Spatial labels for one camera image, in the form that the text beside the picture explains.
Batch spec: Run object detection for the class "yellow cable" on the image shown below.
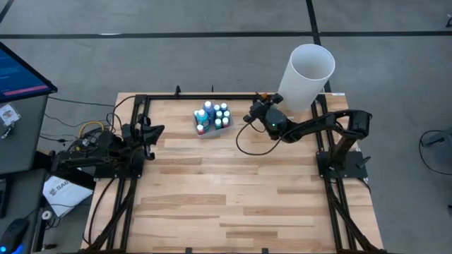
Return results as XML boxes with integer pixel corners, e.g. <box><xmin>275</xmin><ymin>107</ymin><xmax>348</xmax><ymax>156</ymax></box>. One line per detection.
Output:
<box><xmin>65</xmin><ymin>120</ymin><xmax>107</xmax><ymax>159</ymax></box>

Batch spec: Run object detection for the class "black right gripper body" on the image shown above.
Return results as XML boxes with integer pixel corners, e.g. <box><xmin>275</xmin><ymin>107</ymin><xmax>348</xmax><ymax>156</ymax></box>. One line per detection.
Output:
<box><xmin>261</xmin><ymin>104</ymin><xmax>290</xmax><ymax>141</ymax></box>

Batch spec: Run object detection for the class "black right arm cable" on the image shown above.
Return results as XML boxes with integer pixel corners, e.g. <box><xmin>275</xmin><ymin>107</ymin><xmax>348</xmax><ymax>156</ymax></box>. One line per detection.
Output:
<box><xmin>235</xmin><ymin>121</ymin><xmax>283</xmax><ymax>157</ymax></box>

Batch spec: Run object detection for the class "tall white cylinder container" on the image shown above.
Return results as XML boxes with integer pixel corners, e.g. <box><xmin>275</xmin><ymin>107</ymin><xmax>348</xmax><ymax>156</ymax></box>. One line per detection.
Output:
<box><xmin>277</xmin><ymin>43</ymin><xmax>336</xmax><ymax>121</ymax></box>

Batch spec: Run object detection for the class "large turquoise paint bottle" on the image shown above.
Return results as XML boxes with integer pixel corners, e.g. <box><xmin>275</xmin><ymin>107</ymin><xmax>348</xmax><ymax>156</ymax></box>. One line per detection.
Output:
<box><xmin>196</xmin><ymin>109</ymin><xmax>211</xmax><ymax>125</ymax></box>

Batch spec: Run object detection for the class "white card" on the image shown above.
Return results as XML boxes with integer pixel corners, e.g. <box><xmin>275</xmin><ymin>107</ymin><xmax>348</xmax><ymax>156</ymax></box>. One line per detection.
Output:
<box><xmin>0</xmin><ymin>104</ymin><xmax>21</xmax><ymax>127</ymax></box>

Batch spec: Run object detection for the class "white printed paper sheet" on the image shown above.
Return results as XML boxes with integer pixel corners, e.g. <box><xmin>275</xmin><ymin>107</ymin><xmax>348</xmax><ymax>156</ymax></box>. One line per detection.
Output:
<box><xmin>42</xmin><ymin>175</ymin><xmax>95</xmax><ymax>218</ymax></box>

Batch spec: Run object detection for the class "black computer mouse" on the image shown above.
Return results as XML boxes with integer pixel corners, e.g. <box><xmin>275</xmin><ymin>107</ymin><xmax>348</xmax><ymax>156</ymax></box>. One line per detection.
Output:
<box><xmin>0</xmin><ymin>217</ymin><xmax>30</xmax><ymax>253</ymax></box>

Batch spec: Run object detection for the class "clear plastic bin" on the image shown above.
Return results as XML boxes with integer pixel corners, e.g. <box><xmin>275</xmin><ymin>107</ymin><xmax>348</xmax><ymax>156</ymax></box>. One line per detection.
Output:
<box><xmin>191</xmin><ymin>102</ymin><xmax>235</xmax><ymax>139</ymax></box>

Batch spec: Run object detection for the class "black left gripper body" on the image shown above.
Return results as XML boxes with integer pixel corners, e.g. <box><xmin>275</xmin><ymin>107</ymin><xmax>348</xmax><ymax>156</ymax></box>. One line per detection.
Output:
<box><xmin>121</xmin><ymin>114</ymin><xmax>155</xmax><ymax>160</ymax></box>

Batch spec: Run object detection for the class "large computer monitor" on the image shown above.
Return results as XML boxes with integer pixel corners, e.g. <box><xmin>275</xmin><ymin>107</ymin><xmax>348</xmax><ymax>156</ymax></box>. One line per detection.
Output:
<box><xmin>0</xmin><ymin>41</ymin><xmax>59</xmax><ymax>104</ymax></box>

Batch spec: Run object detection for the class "black aluminium frame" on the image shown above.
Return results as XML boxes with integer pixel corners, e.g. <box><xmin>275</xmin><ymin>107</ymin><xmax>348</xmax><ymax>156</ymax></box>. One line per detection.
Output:
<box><xmin>81</xmin><ymin>92</ymin><xmax>386</xmax><ymax>254</ymax></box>

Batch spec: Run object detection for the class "grey chair base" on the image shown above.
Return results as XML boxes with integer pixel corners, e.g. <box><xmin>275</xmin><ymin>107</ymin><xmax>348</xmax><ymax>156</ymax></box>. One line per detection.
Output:
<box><xmin>422</xmin><ymin>127</ymin><xmax>452</xmax><ymax>148</ymax></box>

